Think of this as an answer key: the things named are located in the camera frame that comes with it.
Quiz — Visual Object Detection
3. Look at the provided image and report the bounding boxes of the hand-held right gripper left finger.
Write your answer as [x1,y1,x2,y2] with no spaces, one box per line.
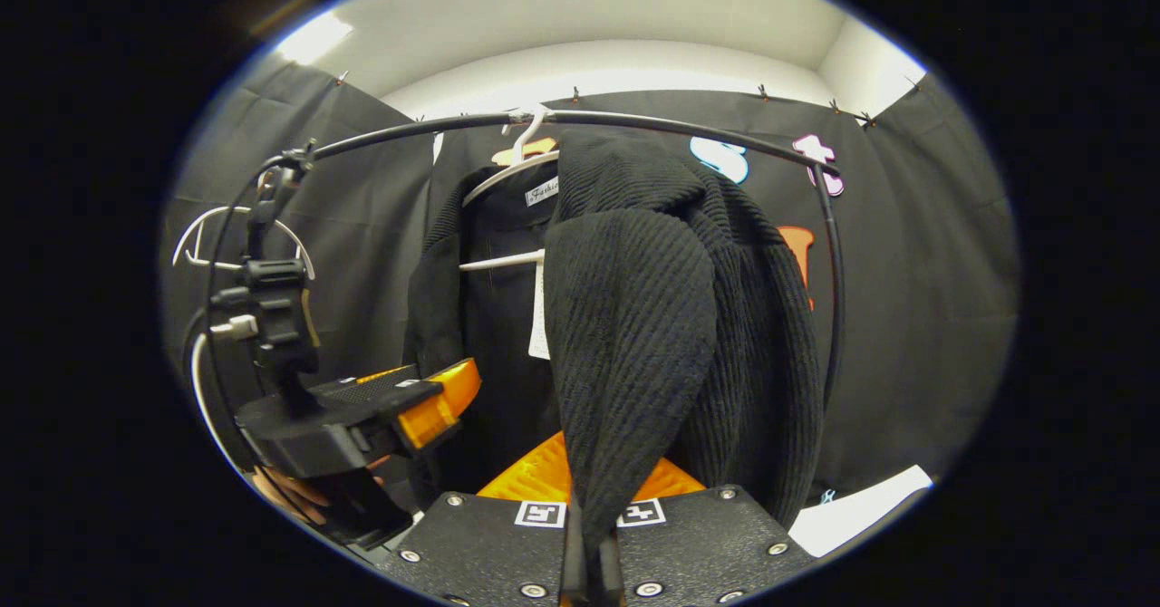
[376,430,585,607]

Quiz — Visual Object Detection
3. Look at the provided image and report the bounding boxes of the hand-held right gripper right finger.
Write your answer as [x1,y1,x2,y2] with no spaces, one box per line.
[603,458,817,607]

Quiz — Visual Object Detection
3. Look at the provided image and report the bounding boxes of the black knit cardigan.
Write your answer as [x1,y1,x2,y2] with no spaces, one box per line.
[401,127,826,581]

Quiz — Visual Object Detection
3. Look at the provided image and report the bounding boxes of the white clothes hanger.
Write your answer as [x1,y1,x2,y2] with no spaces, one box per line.
[458,104,563,273]
[172,206,316,282]

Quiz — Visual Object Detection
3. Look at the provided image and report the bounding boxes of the black clothes rack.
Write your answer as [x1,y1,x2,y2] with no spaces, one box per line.
[299,109,846,409]

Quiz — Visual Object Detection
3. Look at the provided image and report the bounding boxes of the white paper sheet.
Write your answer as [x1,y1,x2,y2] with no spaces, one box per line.
[788,465,934,558]

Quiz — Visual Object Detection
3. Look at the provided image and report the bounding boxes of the small ceiling light panel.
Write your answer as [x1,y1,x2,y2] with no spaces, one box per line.
[276,11,354,66]

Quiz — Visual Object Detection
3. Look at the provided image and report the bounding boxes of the row of black clips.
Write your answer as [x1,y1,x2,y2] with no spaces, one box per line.
[335,70,921,130]

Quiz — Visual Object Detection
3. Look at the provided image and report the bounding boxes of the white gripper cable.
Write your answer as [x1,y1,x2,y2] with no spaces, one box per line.
[188,313,259,472]

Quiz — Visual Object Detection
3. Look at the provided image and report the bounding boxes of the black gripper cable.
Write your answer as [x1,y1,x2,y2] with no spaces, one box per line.
[201,149,314,390]

